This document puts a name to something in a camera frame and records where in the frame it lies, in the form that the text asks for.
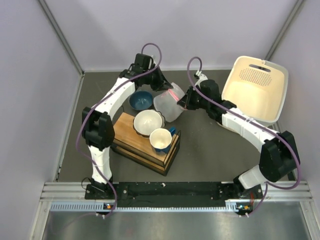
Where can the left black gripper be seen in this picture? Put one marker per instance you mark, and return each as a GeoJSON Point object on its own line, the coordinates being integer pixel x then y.
{"type": "Point", "coordinates": [161, 83]}

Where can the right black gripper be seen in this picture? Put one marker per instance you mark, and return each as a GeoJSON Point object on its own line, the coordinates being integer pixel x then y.
{"type": "Point", "coordinates": [186, 102]}

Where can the white mesh laundry bag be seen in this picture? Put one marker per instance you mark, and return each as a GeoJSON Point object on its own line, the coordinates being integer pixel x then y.
{"type": "Point", "coordinates": [167, 103]}

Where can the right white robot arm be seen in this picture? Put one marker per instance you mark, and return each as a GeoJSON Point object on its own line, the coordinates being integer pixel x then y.
{"type": "Point", "coordinates": [278, 151]}

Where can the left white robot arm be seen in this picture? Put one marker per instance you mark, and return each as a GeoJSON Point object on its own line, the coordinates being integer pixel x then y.
{"type": "Point", "coordinates": [97, 127]}

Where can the cream plastic laundry basket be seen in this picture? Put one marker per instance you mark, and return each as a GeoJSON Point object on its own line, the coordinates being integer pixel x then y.
{"type": "Point", "coordinates": [258, 88]}

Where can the blue ceramic bowl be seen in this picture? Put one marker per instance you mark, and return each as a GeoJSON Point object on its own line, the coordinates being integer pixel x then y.
{"type": "Point", "coordinates": [141, 100]}

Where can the white scalloped bowl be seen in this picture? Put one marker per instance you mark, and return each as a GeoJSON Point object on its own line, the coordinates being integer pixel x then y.
{"type": "Point", "coordinates": [146, 121]}

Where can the white and blue cup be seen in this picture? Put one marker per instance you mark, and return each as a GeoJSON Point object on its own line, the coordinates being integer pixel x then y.
{"type": "Point", "coordinates": [161, 139]}

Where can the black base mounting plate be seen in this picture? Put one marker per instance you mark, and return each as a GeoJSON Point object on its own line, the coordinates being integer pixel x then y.
{"type": "Point", "coordinates": [180, 194]}

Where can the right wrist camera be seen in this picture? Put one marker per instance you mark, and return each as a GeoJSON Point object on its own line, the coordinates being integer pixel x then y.
{"type": "Point", "coordinates": [199, 77]}

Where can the wooden wire-frame shelf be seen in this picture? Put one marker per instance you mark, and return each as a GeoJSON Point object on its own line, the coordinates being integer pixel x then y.
{"type": "Point", "coordinates": [130, 144]}

